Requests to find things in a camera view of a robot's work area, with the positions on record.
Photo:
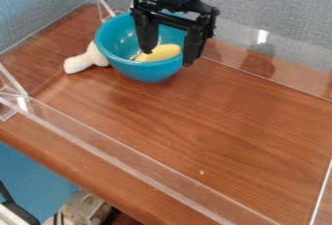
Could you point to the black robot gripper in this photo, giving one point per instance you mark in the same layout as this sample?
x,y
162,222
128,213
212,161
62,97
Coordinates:
x,y
189,15

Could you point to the yellow toy banana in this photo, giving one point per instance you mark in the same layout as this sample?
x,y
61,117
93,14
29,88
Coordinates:
x,y
162,52

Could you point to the blue plastic bowl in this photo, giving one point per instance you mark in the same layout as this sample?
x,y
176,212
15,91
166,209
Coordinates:
x,y
117,42

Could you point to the white plush toy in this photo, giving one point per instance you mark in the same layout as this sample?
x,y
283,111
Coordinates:
x,y
81,62

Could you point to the white power strip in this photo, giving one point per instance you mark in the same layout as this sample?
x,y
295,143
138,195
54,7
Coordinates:
x,y
85,209

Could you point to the black chair part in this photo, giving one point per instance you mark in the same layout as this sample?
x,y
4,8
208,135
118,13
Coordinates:
x,y
14,207

